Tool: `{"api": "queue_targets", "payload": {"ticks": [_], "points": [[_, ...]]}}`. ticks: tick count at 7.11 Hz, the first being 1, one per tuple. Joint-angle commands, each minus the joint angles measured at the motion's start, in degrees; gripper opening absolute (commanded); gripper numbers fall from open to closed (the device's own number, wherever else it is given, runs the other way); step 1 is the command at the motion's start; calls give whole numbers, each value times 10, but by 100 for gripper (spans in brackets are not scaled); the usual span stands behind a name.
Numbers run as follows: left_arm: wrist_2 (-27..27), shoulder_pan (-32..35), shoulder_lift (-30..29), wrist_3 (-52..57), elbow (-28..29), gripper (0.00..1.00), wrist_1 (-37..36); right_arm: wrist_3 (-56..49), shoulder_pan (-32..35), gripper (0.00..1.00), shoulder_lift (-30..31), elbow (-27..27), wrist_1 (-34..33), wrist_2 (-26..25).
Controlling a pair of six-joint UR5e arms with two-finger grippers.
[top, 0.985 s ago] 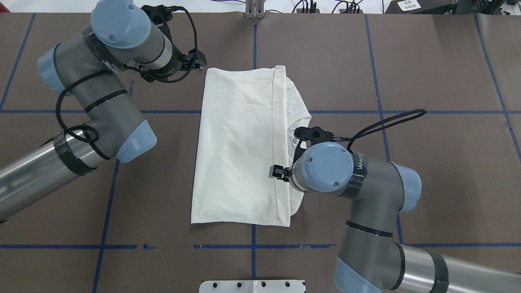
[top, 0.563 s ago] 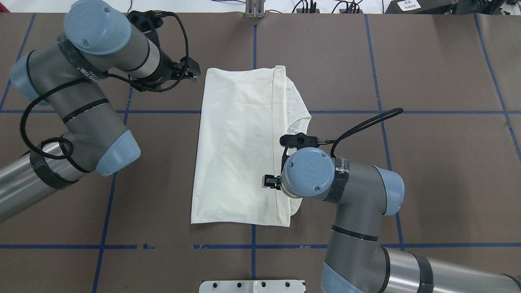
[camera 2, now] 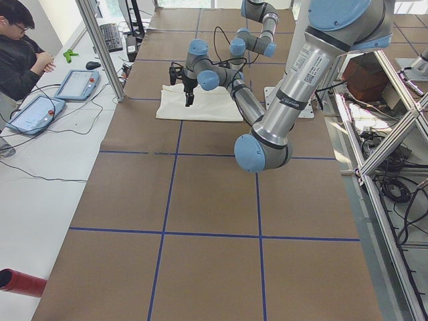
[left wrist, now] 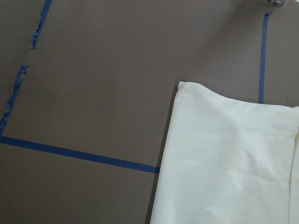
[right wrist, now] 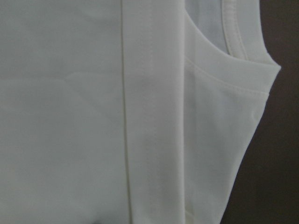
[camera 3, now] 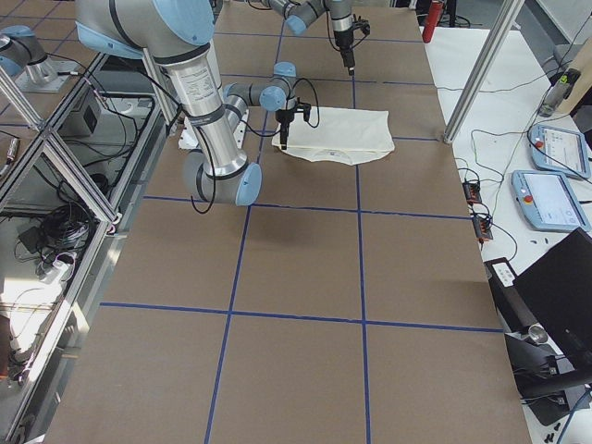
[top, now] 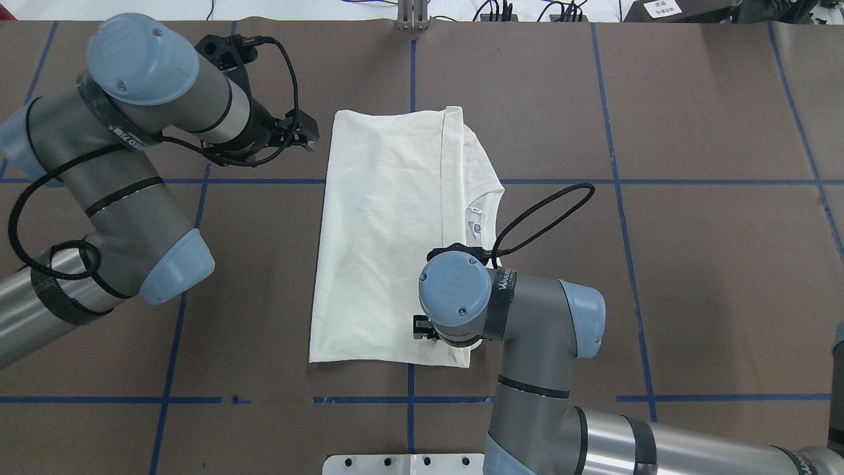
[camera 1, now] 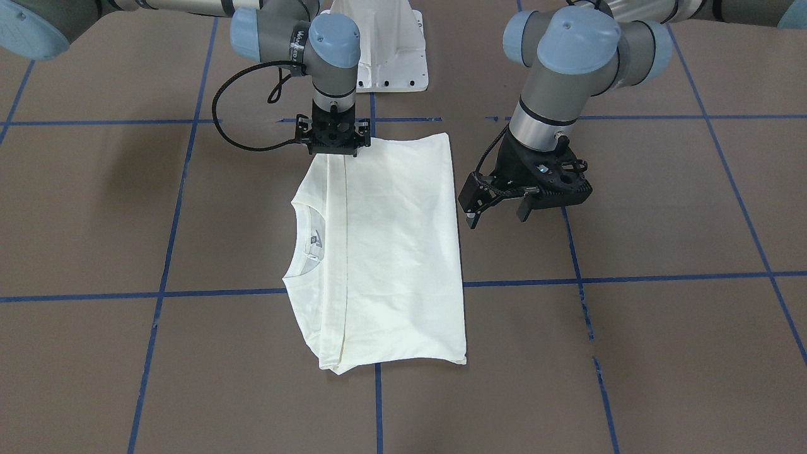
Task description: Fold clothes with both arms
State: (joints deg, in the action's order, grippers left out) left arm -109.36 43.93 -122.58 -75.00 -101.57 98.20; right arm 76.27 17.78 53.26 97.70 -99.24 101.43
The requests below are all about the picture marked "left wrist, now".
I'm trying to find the cream long-sleeve cat shirt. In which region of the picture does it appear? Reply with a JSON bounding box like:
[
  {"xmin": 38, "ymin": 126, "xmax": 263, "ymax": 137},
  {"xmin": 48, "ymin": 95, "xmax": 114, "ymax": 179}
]
[{"xmin": 150, "ymin": 82, "xmax": 299, "ymax": 224}]

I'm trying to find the grey metal bracket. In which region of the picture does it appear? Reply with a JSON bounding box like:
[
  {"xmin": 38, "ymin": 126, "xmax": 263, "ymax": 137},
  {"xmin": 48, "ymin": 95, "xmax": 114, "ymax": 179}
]
[{"xmin": 264, "ymin": 0, "xmax": 287, "ymax": 6}]

